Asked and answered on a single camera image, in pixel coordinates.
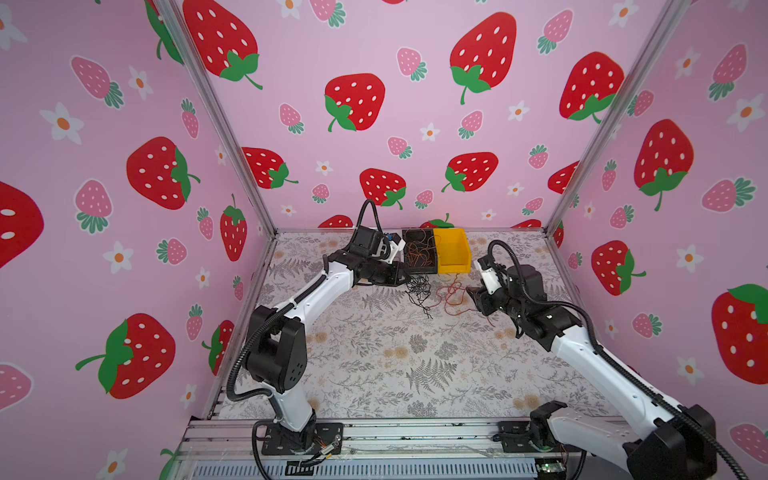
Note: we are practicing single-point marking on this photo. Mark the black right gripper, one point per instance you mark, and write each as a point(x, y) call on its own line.
point(480, 295)

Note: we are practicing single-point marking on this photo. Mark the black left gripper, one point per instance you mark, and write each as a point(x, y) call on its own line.
point(393, 280)

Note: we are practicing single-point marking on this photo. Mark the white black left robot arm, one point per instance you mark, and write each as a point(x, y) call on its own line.
point(274, 355)

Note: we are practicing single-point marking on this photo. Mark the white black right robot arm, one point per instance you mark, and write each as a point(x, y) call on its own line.
point(666, 440)

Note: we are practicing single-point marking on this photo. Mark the black plastic storage bin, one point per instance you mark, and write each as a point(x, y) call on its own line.
point(420, 253)

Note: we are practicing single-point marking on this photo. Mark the yellow plastic storage bin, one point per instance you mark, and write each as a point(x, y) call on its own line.
point(453, 251)

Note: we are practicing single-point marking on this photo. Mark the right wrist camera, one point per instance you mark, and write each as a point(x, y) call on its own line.
point(490, 278)

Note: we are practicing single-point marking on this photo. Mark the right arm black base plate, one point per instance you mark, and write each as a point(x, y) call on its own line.
point(522, 437)

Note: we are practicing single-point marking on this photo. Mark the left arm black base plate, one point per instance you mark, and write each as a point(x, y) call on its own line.
point(324, 437)

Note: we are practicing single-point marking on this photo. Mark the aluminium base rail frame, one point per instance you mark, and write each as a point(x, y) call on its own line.
point(463, 448)

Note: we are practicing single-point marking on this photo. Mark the aluminium left corner post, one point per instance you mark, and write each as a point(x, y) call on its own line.
point(180, 35)

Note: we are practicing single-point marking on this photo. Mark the aluminium corner post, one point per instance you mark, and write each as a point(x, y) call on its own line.
point(180, 35)
point(659, 35)

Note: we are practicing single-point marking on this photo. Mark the aluminium right corner post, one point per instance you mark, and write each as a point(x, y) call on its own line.
point(659, 35)

